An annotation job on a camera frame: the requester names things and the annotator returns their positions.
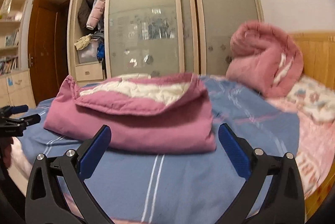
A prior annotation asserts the pink and cream hooded jacket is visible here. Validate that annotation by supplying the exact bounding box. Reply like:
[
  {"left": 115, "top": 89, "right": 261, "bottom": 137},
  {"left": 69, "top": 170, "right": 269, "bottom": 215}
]
[{"left": 44, "top": 73, "right": 216, "bottom": 154}]

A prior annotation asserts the beige bookshelf cabinet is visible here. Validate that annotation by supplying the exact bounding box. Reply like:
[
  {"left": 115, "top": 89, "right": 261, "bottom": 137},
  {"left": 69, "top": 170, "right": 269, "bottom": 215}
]
[{"left": 1, "top": 0, "right": 36, "bottom": 108}]

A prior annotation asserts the blue plaid bed sheet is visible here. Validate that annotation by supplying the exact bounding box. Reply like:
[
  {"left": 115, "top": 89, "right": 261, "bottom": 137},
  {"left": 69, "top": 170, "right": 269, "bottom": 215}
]
[{"left": 20, "top": 76, "right": 299, "bottom": 223}]

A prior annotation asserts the floral pillow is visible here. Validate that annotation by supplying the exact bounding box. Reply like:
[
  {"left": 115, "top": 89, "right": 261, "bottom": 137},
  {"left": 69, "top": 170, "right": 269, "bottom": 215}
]
[{"left": 286, "top": 75, "right": 335, "bottom": 123}]

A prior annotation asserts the clear plastic storage box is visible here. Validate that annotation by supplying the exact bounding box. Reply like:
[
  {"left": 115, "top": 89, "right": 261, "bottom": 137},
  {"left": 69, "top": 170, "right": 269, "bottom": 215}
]
[{"left": 77, "top": 40, "right": 99, "bottom": 64}]

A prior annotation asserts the brown wooden door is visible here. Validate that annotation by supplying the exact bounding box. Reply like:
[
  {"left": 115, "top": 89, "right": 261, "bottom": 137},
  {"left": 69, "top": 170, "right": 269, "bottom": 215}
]
[{"left": 28, "top": 0, "right": 69, "bottom": 104}]

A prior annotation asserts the pink fleece bed blanket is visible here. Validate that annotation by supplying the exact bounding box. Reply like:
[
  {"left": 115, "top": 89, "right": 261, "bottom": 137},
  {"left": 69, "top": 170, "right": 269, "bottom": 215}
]
[{"left": 10, "top": 73, "right": 335, "bottom": 200}]

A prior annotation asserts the yellow cloth bundle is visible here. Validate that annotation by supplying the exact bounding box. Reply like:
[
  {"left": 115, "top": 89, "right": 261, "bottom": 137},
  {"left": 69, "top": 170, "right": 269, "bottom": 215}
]
[{"left": 74, "top": 34, "right": 92, "bottom": 51}]

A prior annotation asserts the blue garment in wardrobe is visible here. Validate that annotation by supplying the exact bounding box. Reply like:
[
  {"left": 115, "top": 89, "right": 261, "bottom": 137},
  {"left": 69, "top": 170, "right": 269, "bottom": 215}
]
[{"left": 97, "top": 42, "right": 105, "bottom": 62}]

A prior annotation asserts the rolled pink quilt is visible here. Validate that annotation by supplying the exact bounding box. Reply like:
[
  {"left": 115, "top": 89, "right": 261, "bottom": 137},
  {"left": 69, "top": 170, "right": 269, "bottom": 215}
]
[{"left": 225, "top": 21, "right": 304, "bottom": 98}]

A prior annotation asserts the hanging dark jacket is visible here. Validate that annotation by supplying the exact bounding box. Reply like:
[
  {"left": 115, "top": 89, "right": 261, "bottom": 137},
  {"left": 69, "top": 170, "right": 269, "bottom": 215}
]
[{"left": 77, "top": 0, "right": 95, "bottom": 29}]

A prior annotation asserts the wooden headboard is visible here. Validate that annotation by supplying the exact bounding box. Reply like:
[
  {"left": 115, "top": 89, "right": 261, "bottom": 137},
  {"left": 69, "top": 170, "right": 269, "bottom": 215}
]
[{"left": 290, "top": 31, "right": 335, "bottom": 90}]

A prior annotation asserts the hanging pink puffer jacket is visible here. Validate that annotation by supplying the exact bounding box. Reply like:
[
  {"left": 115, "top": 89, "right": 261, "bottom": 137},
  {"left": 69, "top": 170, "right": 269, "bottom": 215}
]
[{"left": 86, "top": 0, "right": 105, "bottom": 30}]

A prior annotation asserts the beige sliding door wardrobe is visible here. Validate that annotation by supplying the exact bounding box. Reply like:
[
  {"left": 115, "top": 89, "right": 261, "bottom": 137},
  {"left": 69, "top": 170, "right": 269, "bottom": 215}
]
[{"left": 53, "top": 0, "right": 263, "bottom": 85}]

